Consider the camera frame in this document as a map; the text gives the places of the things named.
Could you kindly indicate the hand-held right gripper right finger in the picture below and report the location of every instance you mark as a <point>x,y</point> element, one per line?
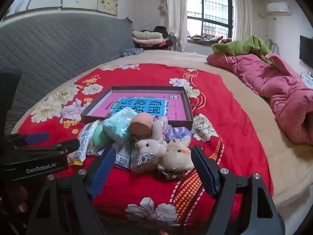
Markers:
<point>205,173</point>

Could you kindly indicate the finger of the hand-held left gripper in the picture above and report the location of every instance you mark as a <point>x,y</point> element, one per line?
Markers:
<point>36,137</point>
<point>68,146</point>

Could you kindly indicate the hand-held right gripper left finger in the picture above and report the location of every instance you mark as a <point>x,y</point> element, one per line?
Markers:
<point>102,171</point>

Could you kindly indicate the white yellow wipes packet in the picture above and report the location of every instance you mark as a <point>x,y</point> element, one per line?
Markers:
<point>83,139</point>

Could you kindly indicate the cream plush rabbit orange spots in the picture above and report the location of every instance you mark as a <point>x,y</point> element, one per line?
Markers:
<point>178,156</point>

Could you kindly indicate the green tissue pack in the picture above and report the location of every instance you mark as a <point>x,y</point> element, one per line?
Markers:
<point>119,124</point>
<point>97,138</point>

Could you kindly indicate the pink makeup sponge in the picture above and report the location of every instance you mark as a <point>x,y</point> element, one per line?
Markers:
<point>139,127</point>

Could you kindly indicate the plush bear purple dress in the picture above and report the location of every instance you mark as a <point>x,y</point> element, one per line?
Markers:
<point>161,127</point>

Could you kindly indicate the white blue printed packet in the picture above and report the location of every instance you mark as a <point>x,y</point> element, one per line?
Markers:
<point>122,156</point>

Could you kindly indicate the pink workbook blue title panel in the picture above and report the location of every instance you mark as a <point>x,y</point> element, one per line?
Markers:
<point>176,105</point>

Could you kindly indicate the grey quilted headboard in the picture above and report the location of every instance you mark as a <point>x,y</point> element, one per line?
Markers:
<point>61,46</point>

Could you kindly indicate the red floral blanket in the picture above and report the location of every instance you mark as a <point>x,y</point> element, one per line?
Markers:
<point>151,78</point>

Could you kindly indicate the pink quilt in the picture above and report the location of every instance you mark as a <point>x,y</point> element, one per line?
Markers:
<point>269,83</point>

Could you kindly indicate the blue patterned cloth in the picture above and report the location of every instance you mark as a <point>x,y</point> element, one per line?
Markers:
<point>132,52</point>

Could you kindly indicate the stack of folded clothes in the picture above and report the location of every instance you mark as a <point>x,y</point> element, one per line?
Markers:
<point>146,39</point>

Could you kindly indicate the green blanket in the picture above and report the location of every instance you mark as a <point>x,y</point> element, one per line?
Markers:
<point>244,45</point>

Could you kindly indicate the dark cloths on windowsill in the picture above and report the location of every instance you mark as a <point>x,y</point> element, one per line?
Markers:
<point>203,38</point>

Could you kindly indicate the white curtain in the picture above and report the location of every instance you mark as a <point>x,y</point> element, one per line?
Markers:
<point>177,17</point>
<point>242,12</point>

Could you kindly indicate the black framed window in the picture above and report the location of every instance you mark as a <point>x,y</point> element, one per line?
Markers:
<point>215,5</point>

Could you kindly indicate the white air conditioner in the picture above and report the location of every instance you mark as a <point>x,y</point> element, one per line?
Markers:
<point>278,7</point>

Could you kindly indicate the metal chair frame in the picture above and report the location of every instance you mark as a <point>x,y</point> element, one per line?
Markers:
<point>269,43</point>

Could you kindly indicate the black wall television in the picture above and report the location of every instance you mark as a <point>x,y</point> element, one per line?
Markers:
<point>307,51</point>

